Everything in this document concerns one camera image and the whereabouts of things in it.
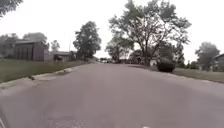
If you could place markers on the medium leafy tree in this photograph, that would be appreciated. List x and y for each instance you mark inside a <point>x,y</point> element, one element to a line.
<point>116,46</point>

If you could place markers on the grey asphalt road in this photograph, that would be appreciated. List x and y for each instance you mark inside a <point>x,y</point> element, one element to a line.
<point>113,96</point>

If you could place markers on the tall dark leafy tree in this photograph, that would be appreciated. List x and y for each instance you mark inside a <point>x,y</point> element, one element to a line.
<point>87,40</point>

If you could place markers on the dark round bush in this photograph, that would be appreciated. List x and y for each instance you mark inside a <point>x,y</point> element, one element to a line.
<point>165,65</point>

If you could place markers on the large spreading tree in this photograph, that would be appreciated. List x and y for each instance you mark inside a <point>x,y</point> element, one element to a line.
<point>150,23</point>

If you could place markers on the small thin tree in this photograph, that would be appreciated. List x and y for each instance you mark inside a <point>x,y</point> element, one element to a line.
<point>55,45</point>

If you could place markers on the pale concrete kerb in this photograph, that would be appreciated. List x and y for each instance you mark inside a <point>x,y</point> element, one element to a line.
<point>43,76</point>

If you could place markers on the broad leafy tree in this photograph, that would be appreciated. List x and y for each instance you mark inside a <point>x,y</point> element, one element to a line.
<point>35,36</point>

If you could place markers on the dark grey building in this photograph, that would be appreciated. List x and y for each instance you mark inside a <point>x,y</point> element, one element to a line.
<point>28,50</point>

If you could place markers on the grass verge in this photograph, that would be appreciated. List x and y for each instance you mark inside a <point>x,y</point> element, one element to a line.
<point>200,74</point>

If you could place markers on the grass lawn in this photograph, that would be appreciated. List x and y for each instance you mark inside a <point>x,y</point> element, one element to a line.
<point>20,68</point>

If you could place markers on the overhanging tree branches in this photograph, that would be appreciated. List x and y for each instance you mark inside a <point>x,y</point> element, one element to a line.
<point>6,5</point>

